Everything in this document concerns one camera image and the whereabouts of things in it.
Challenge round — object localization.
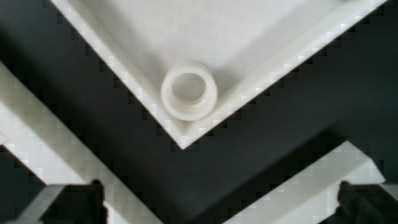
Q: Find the white square tabletop panel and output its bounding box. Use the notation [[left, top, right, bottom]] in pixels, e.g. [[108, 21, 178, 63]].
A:
[[50, 0, 387, 147]]

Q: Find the white L-shaped fence wall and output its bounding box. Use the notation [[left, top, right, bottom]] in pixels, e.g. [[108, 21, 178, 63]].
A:
[[0, 63, 386, 224]]

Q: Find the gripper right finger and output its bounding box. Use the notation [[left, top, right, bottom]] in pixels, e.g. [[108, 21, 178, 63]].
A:
[[323, 181, 398, 224]]

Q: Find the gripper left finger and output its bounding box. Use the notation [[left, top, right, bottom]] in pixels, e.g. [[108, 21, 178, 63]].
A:
[[11, 179, 107, 224]]

